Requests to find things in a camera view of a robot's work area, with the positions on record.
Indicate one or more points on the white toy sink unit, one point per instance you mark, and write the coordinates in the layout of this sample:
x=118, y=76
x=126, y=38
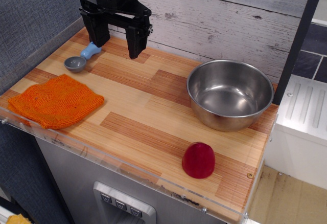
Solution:
x=297, y=145

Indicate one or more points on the clear acrylic edge guard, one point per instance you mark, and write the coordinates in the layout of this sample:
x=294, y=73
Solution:
x=177, y=191

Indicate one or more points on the silver toy fridge cabinet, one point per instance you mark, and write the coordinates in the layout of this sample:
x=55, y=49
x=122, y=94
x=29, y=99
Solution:
x=95, y=194

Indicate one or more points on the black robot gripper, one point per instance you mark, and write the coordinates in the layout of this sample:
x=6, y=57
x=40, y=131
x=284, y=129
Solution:
x=137, y=32

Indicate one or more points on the orange knitted cloth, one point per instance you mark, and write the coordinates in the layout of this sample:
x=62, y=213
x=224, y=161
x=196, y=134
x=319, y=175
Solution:
x=56, y=104

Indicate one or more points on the yellow object bottom left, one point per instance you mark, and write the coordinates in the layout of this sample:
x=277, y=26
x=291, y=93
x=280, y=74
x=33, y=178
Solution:
x=17, y=219

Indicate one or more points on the red egg-shaped object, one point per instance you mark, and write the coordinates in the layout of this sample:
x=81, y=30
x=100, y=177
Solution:
x=199, y=160

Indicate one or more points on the grey scoop blue handle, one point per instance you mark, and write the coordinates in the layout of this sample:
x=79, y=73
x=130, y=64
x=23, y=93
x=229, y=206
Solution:
x=76, y=64

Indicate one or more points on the black right frame post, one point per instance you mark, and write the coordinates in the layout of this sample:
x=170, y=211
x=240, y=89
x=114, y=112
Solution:
x=300, y=35

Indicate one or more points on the stainless steel bowl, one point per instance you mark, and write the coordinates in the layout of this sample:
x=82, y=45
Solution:
x=228, y=95

